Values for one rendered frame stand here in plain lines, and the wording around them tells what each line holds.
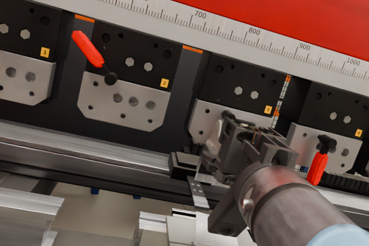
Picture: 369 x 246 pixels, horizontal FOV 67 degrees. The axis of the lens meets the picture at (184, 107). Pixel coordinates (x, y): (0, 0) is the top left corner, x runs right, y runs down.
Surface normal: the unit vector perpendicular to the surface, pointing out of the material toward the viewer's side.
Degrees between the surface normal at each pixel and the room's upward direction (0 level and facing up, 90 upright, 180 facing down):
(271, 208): 62
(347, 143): 90
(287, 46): 90
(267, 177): 43
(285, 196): 39
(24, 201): 0
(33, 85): 90
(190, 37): 90
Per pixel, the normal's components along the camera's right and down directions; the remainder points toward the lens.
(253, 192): -0.96, -0.23
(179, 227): 0.26, -0.95
